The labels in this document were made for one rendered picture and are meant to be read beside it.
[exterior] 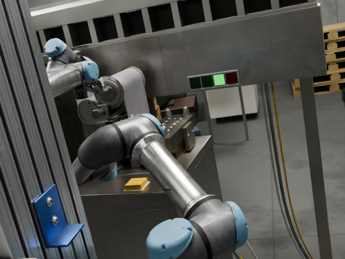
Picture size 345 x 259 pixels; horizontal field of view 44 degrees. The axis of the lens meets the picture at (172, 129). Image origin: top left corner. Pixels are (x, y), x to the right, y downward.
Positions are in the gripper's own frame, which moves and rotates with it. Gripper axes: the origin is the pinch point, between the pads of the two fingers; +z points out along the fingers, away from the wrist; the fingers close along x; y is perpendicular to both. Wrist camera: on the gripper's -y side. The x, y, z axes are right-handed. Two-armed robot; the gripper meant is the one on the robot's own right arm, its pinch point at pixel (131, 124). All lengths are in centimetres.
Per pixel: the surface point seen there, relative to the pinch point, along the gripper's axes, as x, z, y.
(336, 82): -88, 473, -95
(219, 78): -36.1, 28.6, 10.4
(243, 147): 11, 265, -108
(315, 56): -80, 29, 14
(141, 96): -0.2, 15.8, 9.1
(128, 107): -0.2, 0.2, 7.9
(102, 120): 10.2, -7.0, 4.9
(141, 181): -12.5, -27.0, -16.5
